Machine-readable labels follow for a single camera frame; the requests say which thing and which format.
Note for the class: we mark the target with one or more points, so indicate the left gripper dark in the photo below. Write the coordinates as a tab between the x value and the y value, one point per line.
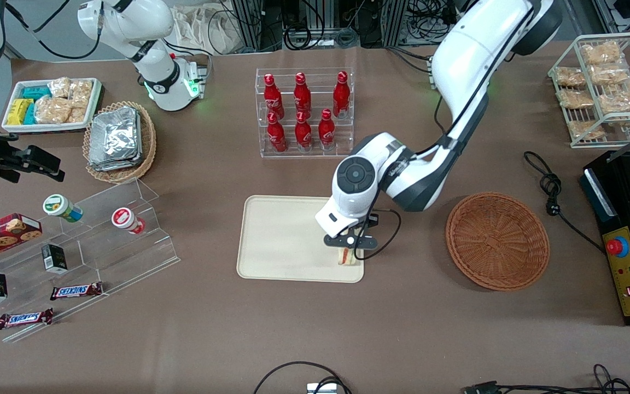
371	221

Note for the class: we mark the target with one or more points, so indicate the triangular sandwich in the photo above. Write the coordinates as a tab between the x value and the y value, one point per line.
345	258

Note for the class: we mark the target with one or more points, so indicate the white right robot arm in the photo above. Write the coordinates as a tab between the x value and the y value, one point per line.
129	22

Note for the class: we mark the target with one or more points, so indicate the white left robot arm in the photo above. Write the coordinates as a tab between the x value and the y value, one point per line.
473	49

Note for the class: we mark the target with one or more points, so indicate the white rectangular snack tray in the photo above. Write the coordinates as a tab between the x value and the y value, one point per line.
47	128

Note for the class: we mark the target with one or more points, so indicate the beige plastic serving tray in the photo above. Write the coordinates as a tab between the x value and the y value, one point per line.
282	241

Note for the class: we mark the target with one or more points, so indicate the oval light wicker basket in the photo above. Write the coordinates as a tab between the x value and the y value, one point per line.
148	148

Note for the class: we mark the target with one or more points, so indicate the round brown wicker basket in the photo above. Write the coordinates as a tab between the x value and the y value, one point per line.
498	241

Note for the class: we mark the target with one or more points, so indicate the green lid yogurt cup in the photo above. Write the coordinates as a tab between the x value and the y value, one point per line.
59	207

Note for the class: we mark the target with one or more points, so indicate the teal snack pack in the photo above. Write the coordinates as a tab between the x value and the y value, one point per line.
36	93
30	115

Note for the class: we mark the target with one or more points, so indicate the yellow snack pack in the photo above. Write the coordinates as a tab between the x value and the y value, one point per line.
18	112

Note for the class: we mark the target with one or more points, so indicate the silver foil pack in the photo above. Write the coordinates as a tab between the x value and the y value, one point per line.
114	145
123	112

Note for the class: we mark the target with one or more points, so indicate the small black carton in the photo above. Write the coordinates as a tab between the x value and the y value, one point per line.
53	258

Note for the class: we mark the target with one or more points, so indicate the red lid yogurt cup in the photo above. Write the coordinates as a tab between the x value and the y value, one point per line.
125	219

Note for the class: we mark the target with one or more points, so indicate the clear acrylic step shelf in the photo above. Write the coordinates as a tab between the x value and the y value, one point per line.
101	254

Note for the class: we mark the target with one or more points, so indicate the clear acrylic bottle rack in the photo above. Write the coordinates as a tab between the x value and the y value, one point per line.
315	155

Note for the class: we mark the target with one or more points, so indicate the red cola bottle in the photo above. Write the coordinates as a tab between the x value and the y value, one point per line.
340	96
276	137
303	134
326	132
302	97
273	98

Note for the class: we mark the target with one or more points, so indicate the Snickers chocolate bar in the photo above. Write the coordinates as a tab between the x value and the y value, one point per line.
76	291
24	319

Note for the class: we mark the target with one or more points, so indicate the small grey device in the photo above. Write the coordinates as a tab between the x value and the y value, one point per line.
321	389

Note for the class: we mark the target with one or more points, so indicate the white cloth bag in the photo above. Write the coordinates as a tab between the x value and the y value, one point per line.
200	27

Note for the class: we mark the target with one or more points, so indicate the clear bag of rice crackers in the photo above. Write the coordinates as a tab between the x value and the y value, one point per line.
621	99
609	74
570	76
575	98
600	53
583	129

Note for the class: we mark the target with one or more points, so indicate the yellow emergency stop control box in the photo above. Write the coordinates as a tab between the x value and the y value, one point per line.
629	279

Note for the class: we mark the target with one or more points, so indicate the black tabletop appliance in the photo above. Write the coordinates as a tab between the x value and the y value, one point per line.
626	180

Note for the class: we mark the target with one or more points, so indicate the aluminium frame post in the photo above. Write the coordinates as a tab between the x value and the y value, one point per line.
249	22
394	19

